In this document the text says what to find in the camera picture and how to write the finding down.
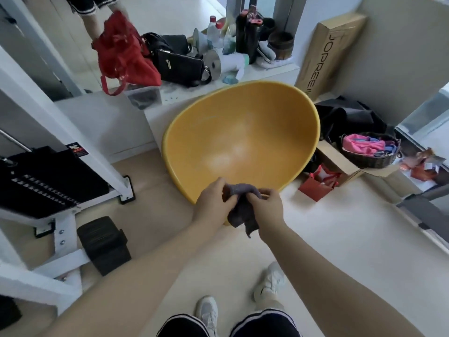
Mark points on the person's right hand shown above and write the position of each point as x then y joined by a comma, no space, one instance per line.
269,212

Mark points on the person's left hand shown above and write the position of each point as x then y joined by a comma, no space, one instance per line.
210,205

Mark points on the person's right thumb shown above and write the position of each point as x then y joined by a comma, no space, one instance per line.
250,200

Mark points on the person's left thumb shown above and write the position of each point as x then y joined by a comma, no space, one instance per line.
223,184

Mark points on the grey cleaning cloth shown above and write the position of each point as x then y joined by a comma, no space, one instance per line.
242,212

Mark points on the person's left forearm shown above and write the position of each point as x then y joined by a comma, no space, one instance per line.
140,280

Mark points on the person's right forearm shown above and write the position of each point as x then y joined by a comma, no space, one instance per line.
333,284

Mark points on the large yellow bowl-shaped seat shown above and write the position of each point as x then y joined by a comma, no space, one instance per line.
242,136

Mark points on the red paper gift bag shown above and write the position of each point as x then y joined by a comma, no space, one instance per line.
317,184

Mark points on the white right sneaker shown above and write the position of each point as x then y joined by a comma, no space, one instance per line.
269,281

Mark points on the white sneaker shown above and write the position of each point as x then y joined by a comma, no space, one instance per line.
207,314
269,281

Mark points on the open brown cardboard box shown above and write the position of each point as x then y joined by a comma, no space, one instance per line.
342,164

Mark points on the white power strip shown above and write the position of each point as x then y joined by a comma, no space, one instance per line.
172,96

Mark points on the small blue cloth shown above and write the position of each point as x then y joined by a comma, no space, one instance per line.
230,79

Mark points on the clear bag with black contents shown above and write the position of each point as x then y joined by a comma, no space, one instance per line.
143,97

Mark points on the silver round disc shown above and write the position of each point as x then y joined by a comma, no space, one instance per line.
213,64

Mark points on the white left sneaker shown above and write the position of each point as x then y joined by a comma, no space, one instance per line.
207,314

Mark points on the white roll with green end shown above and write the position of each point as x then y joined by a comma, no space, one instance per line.
235,63

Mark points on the black shorts with white stripes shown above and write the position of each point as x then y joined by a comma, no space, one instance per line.
263,324

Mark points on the pink and blue clothes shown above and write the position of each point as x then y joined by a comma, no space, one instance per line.
364,143

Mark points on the dark wicker basket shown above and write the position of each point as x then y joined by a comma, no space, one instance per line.
371,159

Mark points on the black fabric bag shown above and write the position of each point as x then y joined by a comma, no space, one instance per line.
347,115

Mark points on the black leather handbag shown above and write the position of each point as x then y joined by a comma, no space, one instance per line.
179,63

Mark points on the white shoes pair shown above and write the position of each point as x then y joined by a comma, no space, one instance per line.
268,56

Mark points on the white cone-shaped horn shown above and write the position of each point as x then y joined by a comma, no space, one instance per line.
200,40

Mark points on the black tall bottle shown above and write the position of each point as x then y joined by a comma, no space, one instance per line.
241,31
253,38

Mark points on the clear plastic water bottle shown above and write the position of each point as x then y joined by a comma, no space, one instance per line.
213,35

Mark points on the brown wooden bowl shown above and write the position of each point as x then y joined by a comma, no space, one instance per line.
280,44

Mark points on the long brown cardboard box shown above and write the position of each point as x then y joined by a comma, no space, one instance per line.
326,56

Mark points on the red fabric bag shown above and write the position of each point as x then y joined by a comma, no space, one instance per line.
122,56

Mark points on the black weight stack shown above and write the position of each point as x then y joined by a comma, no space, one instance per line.
49,180

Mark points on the red crumpled packaging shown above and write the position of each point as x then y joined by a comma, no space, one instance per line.
422,166

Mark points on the white gym machine frame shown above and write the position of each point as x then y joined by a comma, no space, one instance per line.
38,112

